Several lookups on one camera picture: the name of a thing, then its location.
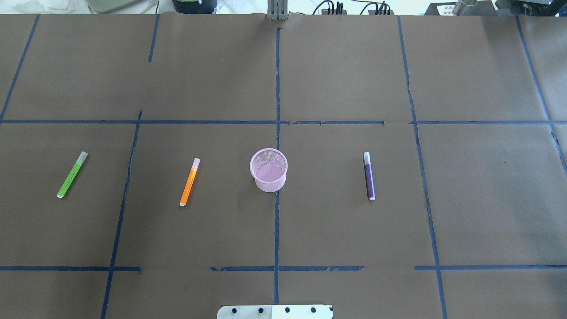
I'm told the orange highlighter pen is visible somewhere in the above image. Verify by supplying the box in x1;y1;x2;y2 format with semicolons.
179;158;200;207

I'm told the green highlighter pen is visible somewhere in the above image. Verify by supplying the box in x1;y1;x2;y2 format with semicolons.
57;152;89;198

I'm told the pink mesh pen holder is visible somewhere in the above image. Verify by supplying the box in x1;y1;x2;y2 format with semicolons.
249;148;288;193

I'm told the purple highlighter pen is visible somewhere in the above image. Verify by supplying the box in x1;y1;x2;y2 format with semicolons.
363;152;376;201

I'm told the steel cup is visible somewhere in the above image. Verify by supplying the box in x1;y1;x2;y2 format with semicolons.
452;0;478;16

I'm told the grey aluminium frame post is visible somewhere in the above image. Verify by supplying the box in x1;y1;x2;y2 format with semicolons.
267;0;289;21

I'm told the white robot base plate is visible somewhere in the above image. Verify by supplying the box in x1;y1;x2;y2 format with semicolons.
217;304;334;319

